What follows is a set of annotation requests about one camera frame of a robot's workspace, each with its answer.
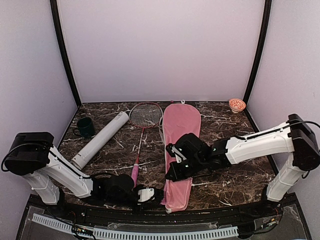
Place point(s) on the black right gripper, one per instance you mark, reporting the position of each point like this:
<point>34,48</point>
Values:
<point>176,176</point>

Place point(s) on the white shuttlecock tube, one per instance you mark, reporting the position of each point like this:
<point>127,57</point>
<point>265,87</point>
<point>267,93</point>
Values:
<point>81,159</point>

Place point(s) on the pink badminton racket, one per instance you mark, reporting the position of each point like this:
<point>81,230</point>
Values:
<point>144,115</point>

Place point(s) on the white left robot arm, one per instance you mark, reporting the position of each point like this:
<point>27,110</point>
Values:
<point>34,157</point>

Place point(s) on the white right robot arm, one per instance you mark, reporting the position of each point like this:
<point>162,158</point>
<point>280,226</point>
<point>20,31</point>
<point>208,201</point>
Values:
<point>294,137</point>

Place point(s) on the orange patterned small bowl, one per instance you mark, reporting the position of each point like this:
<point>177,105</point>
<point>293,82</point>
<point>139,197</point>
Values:
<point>237,105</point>

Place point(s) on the dark green mug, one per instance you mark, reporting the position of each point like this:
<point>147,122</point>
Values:
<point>85,128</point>

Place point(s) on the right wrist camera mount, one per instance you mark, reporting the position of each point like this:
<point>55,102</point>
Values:
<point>175,153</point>

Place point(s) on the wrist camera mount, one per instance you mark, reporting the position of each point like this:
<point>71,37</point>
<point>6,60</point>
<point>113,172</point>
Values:
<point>148,195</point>
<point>175,153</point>

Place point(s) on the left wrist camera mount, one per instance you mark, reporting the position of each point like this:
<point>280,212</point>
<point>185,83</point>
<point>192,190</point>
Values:
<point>148,195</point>

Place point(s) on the grey slotted cable duct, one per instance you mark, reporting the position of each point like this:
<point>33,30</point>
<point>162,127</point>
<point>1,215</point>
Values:
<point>99,233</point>

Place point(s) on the black front table rail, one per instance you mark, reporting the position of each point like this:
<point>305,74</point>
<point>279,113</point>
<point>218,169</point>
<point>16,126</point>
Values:
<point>102,216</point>

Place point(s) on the left black corner post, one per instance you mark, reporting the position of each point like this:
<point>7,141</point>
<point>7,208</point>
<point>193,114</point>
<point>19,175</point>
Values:
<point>63,51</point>

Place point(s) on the black corner post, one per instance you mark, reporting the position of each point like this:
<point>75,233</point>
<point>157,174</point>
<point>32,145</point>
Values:
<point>63,51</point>
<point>259,50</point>

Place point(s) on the right black corner post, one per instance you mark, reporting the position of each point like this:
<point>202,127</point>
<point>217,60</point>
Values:
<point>259,50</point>

